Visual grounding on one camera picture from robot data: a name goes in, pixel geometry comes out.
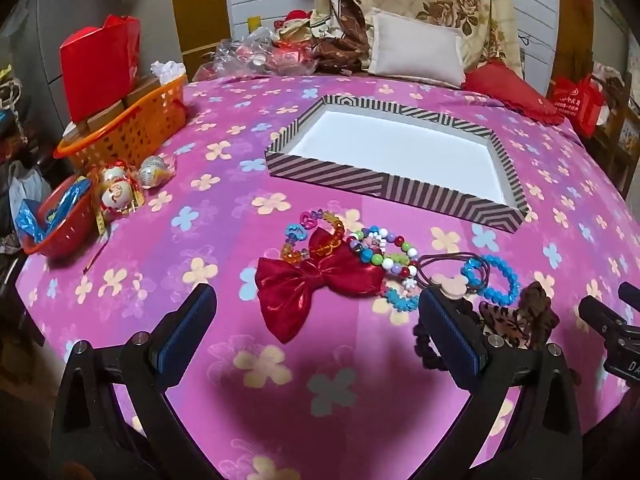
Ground striped cardboard box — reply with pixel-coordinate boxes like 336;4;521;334
264;94;530;233

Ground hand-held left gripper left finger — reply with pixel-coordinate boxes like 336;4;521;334
50;282;218;480

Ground wooden chair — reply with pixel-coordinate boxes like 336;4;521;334
590;62;640;201

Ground red paper bag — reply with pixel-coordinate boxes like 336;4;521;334
60;14;142;123

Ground brown cardboard box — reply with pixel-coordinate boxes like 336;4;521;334
125;76;173;108
62;100;126;141

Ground grey plastic bag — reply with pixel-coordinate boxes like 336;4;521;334
9;167;51;221

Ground multicolour round bead bracelet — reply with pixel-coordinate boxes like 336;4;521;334
347;226;421;286

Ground grey refrigerator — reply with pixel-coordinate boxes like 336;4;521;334
20;0;183;126

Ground pink floral blanket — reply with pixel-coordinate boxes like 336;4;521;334
15;74;640;480

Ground translucent colourful bead bracelet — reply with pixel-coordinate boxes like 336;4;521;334
281;210;347;266

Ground small beige pillow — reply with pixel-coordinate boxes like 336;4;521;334
369;8;466;88

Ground brown scrunchie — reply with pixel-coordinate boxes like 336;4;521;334
517;281;560;348

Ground red plastic bag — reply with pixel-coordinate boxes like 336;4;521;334
551;75;605;137

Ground red pillow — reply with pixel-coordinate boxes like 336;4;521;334
464;60;565;126

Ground red plastic bowl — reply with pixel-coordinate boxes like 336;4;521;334
21;175;101;260

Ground bright blue bead bracelet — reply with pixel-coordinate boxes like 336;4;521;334
460;254;521;307

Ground shiny red hair bow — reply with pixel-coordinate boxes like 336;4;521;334
256;227;383;345

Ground red plush toy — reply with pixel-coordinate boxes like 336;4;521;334
274;9;315;43

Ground orange plastic basket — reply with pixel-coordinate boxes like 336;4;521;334
53;74;190;171

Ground leopard print hair bow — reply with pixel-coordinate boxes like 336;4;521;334
478;300;533;352

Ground clear plastic bag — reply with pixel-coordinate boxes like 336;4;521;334
192;27;318;81

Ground blue flower bead bracelet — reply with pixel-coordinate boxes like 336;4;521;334
382;275;421;313

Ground white tissue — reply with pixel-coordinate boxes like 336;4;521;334
151;60;187;83

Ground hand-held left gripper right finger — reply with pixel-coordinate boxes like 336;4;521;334
417;287;583;480

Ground wooden door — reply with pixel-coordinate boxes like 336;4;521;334
170;0;232;68

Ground hair tie with wooden charm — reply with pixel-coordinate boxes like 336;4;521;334
416;251;488;303

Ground blue foil wrapper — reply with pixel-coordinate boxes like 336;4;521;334
15;180;93;248

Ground thin red stick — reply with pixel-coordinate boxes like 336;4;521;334
82;240;108;275

